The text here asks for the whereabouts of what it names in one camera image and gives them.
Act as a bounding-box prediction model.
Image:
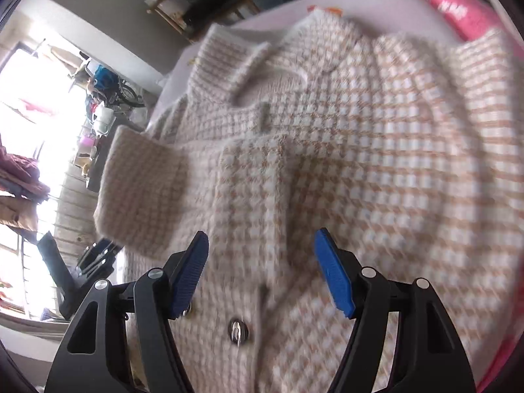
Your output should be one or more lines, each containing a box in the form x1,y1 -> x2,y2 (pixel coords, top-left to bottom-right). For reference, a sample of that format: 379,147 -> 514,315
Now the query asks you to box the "beige houndstooth knit coat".
94,10 -> 523,392

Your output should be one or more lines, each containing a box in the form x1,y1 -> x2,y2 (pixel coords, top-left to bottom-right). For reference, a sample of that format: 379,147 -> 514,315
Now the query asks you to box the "blue bag on balcony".
91,65 -> 120,100

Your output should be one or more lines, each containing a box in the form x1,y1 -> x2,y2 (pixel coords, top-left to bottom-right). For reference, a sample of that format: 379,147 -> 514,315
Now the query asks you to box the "wooden chair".
145,0 -> 260,44

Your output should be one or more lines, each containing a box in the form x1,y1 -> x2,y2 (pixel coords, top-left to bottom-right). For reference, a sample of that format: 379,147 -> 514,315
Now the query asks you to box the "pink patterned blanket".
427,0 -> 523,60

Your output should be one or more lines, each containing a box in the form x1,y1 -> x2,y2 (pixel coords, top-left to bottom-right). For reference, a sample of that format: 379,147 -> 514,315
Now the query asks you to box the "pale pink bed sheet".
157,0 -> 468,132

